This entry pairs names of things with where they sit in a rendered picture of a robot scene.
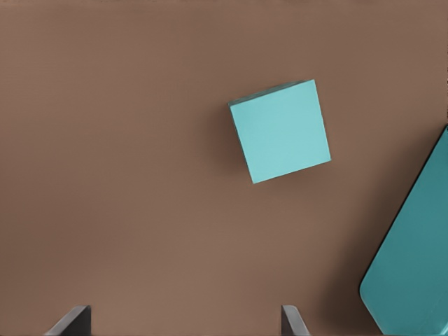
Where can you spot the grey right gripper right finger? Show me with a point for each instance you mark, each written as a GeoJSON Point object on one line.
{"type": "Point", "coordinates": [291, 322]}

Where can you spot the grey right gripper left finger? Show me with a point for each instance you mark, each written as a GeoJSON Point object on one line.
{"type": "Point", "coordinates": [71, 323]}

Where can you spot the dark teal cube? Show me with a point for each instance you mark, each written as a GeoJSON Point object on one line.
{"type": "Point", "coordinates": [411, 259]}

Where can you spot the light blue cube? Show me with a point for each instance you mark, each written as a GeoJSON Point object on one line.
{"type": "Point", "coordinates": [280, 132]}

